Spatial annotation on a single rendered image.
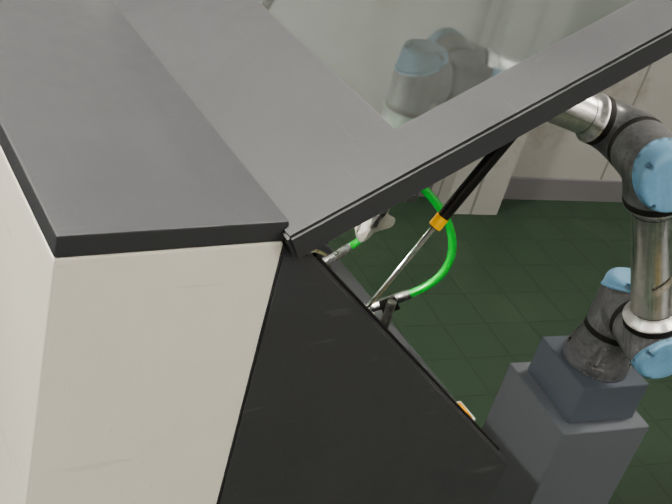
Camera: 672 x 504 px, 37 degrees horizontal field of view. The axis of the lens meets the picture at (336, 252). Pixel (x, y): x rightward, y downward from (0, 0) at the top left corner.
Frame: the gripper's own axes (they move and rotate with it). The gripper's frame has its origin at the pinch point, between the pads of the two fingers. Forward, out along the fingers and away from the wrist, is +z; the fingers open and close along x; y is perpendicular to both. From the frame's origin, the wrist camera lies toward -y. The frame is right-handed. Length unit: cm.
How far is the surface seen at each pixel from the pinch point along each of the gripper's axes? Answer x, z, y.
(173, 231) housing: -33, -26, -51
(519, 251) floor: 151, 123, 211
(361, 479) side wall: -32.6, 24.1, -10.8
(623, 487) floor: 19, 123, 152
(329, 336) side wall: -32.6, -6.9, -25.4
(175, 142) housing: -13, -26, -43
